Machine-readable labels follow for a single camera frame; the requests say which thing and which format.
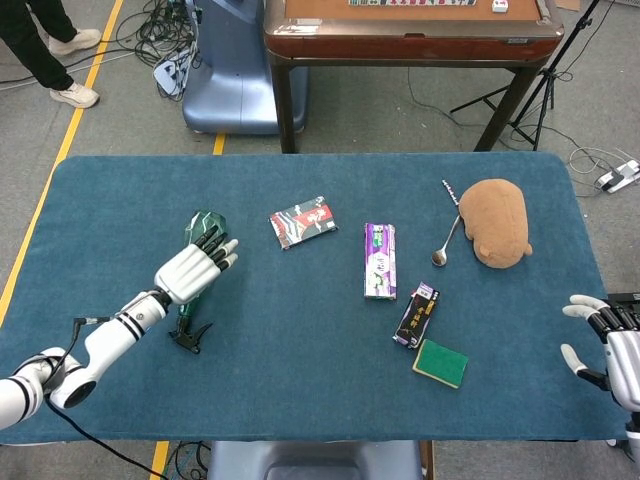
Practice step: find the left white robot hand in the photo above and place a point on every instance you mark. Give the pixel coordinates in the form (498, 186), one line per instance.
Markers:
(187, 272)

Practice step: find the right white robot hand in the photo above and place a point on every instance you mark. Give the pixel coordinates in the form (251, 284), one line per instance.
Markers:
(625, 360)

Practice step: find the green transparent spray bottle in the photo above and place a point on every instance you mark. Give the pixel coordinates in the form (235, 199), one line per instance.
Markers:
(202, 225)

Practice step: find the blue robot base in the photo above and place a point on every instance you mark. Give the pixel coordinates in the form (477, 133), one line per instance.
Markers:
(235, 90)

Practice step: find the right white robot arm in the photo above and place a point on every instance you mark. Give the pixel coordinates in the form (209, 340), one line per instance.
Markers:
(634, 430)

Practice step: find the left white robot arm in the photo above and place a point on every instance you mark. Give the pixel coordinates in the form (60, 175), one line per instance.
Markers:
(110, 335)

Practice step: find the red black white card box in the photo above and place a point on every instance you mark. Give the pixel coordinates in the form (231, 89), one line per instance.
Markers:
(302, 222)

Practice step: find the blue table cloth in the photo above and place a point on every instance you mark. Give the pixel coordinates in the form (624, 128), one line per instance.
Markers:
(320, 375)

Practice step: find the white power strip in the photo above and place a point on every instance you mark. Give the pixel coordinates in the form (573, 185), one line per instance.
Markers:
(617, 177)

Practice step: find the green yellow sponge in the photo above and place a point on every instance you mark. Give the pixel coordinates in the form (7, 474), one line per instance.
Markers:
(440, 362)

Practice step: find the brown plush toy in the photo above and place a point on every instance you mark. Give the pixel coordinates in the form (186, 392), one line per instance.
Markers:
(495, 220)

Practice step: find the purple toothpaste box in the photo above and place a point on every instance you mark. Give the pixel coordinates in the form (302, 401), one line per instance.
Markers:
(380, 260)

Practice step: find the black purple carton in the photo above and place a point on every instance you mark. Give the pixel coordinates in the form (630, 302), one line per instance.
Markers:
(417, 315)

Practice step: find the metal spoon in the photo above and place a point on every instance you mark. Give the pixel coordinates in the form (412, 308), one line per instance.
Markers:
(439, 257)

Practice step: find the grey-blue robot torso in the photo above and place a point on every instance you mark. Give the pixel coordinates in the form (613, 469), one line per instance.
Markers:
(315, 462)

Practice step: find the person in black trousers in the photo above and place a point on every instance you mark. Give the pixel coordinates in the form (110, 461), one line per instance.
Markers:
(30, 50)

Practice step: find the brown mahjong table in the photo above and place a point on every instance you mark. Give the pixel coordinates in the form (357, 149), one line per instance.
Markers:
(400, 45)

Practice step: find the black tripod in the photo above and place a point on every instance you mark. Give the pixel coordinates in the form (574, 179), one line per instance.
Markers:
(573, 37)

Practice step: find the face-up mahjong tile row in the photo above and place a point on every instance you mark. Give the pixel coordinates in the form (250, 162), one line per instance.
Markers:
(410, 3)

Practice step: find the single white mahjong tile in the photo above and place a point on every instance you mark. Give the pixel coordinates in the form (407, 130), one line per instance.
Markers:
(501, 6)

